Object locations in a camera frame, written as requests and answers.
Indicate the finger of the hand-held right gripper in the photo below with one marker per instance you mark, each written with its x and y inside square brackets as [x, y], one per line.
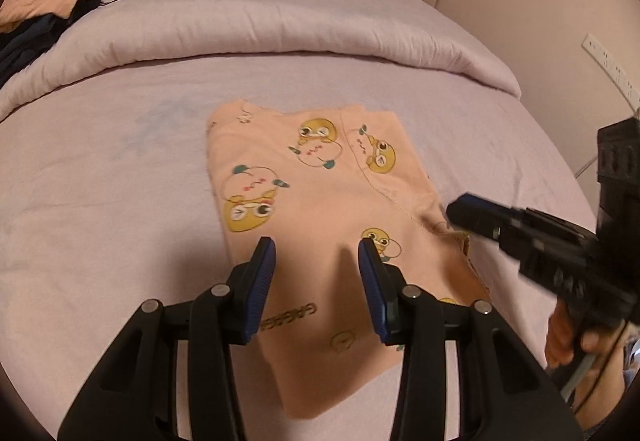
[470, 223]
[482, 202]

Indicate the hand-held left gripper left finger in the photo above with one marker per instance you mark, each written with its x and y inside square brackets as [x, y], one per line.
[260, 291]

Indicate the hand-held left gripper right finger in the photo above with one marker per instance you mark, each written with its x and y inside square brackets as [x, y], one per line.
[372, 291]

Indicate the peach cartoon print garment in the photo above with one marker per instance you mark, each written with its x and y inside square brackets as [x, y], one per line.
[310, 201]

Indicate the person's right forearm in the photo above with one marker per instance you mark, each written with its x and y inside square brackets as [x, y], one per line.
[600, 396]

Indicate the person's right hand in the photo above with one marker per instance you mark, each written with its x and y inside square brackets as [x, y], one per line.
[560, 336]

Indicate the plaid pajama clothing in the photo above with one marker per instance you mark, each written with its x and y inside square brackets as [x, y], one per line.
[632, 361]

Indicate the bed with pink sheet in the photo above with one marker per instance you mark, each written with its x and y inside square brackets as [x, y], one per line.
[100, 221]

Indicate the pink duvet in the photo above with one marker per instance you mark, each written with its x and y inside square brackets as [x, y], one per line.
[250, 21]

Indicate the dark navy cloth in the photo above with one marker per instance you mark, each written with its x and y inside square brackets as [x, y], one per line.
[25, 46]

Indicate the white wall socket strip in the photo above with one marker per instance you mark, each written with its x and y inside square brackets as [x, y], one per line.
[607, 63]

